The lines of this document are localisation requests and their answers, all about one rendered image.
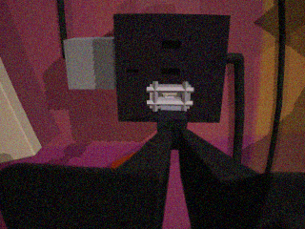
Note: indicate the beige flat rectangular slab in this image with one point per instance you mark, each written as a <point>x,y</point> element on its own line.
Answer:
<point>17,137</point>

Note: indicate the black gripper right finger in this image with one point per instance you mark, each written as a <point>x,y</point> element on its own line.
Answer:
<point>221,193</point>

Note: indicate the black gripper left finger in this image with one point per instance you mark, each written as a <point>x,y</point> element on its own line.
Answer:
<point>131,196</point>

